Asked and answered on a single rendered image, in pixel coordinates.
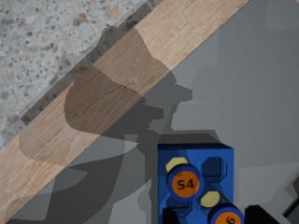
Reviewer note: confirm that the blue tube rack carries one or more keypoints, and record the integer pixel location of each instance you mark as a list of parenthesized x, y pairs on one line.
[(209, 159)]

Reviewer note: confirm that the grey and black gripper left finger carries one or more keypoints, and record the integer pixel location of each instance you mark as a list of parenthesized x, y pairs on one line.
[(170, 216)]

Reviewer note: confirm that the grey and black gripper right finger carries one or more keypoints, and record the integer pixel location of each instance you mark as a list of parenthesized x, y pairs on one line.
[(254, 214)]

